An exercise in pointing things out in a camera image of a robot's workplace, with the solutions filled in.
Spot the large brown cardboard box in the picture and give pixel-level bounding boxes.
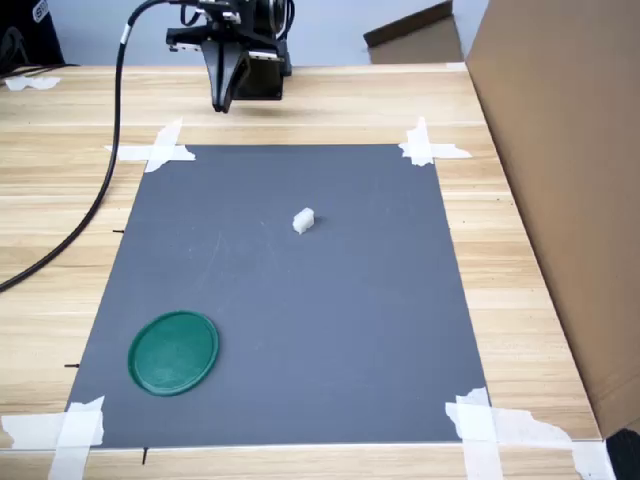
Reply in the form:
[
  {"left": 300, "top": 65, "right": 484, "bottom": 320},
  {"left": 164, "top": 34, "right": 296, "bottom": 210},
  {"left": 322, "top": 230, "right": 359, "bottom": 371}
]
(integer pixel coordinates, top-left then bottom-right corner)
[{"left": 464, "top": 0, "right": 640, "bottom": 439}]

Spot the thick black camera cable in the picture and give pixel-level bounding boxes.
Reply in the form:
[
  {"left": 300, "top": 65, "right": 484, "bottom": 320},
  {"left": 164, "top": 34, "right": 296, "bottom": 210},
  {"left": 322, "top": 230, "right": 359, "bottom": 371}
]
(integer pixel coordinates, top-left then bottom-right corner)
[{"left": 0, "top": 0, "right": 201, "bottom": 294}]

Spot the round green lid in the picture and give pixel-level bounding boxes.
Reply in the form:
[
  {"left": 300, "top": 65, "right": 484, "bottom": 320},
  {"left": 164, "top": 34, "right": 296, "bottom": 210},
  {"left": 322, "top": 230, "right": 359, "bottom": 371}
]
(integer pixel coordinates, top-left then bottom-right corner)
[{"left": 127, "top": 310, "right": 221, "bottom": 398}]

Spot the white tape strip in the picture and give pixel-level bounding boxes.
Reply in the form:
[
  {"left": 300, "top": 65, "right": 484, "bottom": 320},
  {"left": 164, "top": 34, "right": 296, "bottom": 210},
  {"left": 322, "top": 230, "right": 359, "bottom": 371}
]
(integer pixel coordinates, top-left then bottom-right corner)
[
  {"left": 0, "top": 410, "right": 106, "bottom": 450},
  {"left": 143, "top": 117, "right": 184, "bottom": 174},
  {"left": 48, "top": 395, "right": 106, "bottom": 480},
  {"left": 492, "top": 407, "right": 617, "bottom": 480},
  {"left": 103, "top": 144, "right": 197, "bottom": 162},
  {"left": 397, "top": 142, "right": 473, "bottom": 160},
  {"left": 405, "top": 116, "right": 435, "bottom": 167},
  {"left": 444, "top": 386, "right": 504, "bottom": 480}
]

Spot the small white plastic terminal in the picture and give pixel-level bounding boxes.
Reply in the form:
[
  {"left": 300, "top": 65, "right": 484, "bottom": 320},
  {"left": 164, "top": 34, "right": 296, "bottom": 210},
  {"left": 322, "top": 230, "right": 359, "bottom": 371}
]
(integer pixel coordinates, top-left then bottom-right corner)
[{"left": 291, "top": 206, "right": 316, "bottom": 235}]

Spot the crumpled white tape piece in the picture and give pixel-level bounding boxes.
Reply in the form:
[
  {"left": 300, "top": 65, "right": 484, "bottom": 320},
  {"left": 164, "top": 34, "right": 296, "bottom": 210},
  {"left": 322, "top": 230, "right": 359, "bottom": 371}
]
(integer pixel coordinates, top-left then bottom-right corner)
[{"left": 3, "top": 75, "right": 61, "bottom": 92}]

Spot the small brown cardboard box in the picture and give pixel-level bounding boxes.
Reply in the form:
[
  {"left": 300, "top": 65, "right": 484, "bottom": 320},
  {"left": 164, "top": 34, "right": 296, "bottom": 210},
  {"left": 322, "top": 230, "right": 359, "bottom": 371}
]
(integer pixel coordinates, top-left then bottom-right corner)
[{"left": 363, "top": 0, "right": 464, "bottom": 65}]

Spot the black base plug cable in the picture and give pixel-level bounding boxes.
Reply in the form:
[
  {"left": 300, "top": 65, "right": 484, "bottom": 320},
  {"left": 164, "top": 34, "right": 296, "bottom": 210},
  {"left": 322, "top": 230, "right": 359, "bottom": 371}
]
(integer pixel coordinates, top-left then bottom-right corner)
[{"left": 272, "top": 0, "right": 296, "bottom": 77}]

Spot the dark grey mat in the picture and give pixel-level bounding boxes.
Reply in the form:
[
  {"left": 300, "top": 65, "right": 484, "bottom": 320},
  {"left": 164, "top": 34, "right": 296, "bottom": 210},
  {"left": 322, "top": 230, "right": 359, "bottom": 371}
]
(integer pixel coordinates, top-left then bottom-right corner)
[{"left": 64, "top": 143, "right": 492, "bottom": 450}]

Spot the black object at table corner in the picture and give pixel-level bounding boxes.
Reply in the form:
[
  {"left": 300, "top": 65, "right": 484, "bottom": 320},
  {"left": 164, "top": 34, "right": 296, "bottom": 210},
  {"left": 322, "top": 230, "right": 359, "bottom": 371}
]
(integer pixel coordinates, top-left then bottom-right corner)
[{"left": 606, "top": 428, "right": 640, "bottom": 480}]

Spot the thin black desk cable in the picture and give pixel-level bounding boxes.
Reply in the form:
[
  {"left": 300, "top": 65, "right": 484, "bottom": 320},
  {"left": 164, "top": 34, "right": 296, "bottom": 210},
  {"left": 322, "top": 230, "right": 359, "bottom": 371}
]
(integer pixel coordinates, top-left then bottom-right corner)
[{"left": 0, "top": 62, "right": 80, "bottom": 79}]

